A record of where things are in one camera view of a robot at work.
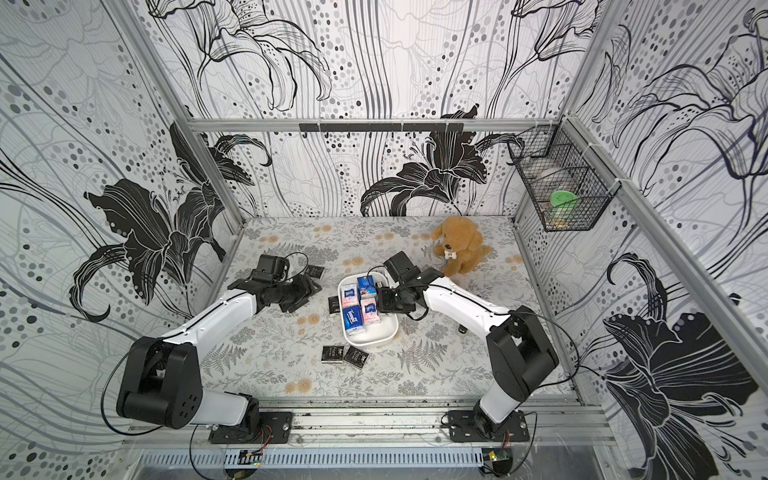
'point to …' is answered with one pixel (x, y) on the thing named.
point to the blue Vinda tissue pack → (367, 287)
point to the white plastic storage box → (384, 331)
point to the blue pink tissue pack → (349, 295)
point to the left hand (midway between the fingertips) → (320, 296)
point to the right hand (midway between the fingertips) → (385, 302)
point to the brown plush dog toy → (459, 242)
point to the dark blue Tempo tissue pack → (353, 320)
